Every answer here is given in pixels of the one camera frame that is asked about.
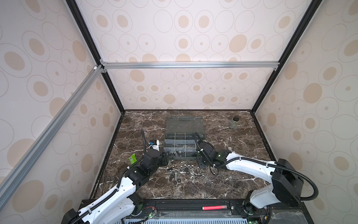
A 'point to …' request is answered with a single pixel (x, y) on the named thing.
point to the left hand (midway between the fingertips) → (171, 151)
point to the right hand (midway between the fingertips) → (199, 159)
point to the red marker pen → (217, 207)
